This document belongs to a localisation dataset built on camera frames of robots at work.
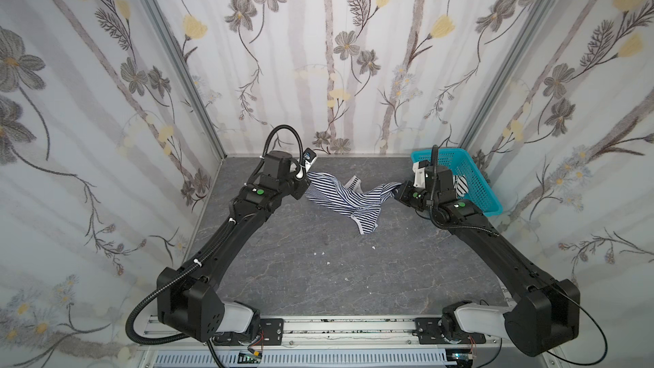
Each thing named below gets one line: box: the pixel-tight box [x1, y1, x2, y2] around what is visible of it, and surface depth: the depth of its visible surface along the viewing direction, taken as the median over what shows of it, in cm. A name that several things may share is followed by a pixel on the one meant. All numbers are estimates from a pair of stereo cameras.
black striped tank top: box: [453, 174, 469, 197], surface depth 109 cm
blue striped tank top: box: [304, 172, 403, 236], surface depth 88 cm
